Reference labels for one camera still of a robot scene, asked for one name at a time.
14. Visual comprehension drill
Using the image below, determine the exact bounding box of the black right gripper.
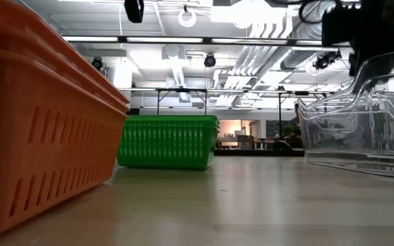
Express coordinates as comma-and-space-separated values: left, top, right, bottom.
321, 0, 394, 79

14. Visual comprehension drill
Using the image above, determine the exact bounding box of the black ceiling spotlight cluster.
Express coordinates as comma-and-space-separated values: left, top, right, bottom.
312, 49, 343, 71

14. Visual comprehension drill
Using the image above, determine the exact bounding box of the person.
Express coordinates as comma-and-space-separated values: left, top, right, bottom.
292, 102, 301, 126

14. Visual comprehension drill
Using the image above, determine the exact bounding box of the black folding table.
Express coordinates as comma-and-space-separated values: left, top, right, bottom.
118, 87, 209, 117
243, 90, 328, 129

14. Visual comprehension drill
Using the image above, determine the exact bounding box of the green potted plant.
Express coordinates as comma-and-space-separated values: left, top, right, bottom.
281, 123, 300, 137

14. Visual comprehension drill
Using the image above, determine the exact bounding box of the grey chair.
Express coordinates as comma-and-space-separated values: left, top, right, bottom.
237, 135, 255, 150

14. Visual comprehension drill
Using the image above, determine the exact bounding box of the white ceiling ring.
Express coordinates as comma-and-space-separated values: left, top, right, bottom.
178, 10, 198, 28

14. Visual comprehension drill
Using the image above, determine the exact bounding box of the silver round air duct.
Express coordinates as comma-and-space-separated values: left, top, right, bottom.
280, 20, 324, 71

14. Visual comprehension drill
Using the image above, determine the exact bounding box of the black cable loop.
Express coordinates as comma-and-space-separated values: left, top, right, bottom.
298, 0, 338, 25

